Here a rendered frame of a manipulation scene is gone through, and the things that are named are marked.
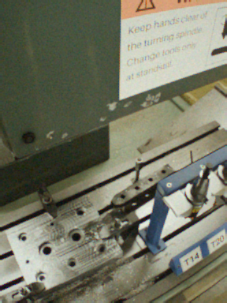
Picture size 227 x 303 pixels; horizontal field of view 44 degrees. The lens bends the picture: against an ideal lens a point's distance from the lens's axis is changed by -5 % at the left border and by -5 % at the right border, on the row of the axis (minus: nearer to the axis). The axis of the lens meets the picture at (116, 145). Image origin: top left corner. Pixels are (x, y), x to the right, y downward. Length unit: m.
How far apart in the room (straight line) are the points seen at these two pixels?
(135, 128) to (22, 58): 1.55
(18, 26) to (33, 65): 0.03
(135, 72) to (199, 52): 0.08
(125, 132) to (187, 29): 1.45
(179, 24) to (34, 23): 0.13
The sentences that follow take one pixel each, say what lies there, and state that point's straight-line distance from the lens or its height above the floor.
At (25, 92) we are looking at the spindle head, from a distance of 0.23.
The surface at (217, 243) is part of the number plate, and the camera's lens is 1.00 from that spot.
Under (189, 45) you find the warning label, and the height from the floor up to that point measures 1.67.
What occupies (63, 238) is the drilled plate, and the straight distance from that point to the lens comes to 0.91.
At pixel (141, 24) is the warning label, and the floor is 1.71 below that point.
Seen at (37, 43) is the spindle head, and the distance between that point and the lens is 0.21.
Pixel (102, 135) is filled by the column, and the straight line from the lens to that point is 1.37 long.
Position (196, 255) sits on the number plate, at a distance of 0.96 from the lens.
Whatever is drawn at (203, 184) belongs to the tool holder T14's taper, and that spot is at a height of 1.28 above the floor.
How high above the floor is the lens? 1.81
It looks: 48 degrees down
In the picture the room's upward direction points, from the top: 1 degrees clockwise
